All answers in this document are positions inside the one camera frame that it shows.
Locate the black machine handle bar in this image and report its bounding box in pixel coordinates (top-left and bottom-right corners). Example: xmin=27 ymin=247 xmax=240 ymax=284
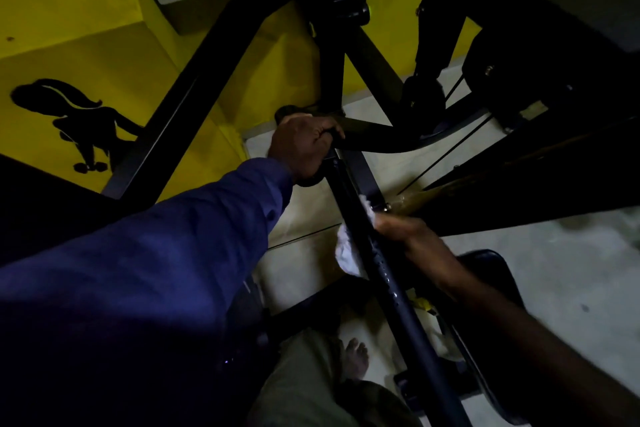
xmin=319 ymin=149 xmax=473 ymax=427

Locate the person's blue shirt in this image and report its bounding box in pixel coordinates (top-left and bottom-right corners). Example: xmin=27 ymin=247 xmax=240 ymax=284
xmin=0 ymin=157 xmax=293 ymax=427

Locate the person's right hand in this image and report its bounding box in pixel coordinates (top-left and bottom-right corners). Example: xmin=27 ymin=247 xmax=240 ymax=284
xmin=373 ymin=213 xmax=469 ymax=292

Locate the person's right forearm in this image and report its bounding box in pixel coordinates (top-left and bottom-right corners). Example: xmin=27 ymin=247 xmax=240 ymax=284
xmin=445 ymin=266 xmax=640 ymax=427

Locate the black figure wall decal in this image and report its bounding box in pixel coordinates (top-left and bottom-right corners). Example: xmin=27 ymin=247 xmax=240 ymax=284
xmin=9 ymin=79 xmax=146 ymax=175

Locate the black seat pad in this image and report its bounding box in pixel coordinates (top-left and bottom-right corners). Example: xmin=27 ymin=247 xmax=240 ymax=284
xmin=439 ymin=249 xmax=531 ymax=425

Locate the thin black cable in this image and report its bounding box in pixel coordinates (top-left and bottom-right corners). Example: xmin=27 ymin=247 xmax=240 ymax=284
xmin=267 ymin=113 xmax=493 ymax=250

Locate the white cleaning wipe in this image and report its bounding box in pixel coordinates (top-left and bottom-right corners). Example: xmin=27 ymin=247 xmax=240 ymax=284
xmin=333 ymin=193 xmax=377 ymax=278

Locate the person's left hand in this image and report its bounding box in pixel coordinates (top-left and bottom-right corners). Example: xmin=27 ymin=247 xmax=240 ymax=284
xmin=267 ymin=113 xmax=346 ymax=187

